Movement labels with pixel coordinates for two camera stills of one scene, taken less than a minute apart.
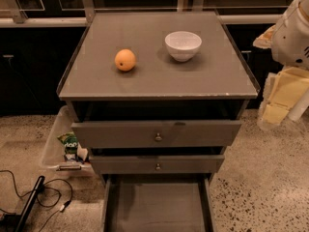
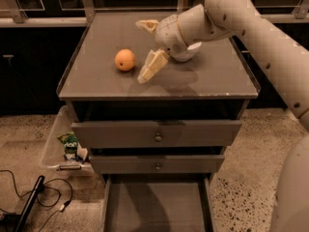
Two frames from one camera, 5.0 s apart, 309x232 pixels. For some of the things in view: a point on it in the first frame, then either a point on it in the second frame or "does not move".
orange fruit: x=125 y=60 does not move
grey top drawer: x=156 y=133 does not move
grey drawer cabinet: x=158 y=99 does not move
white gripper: x=291 y=41 to x=168 y=33
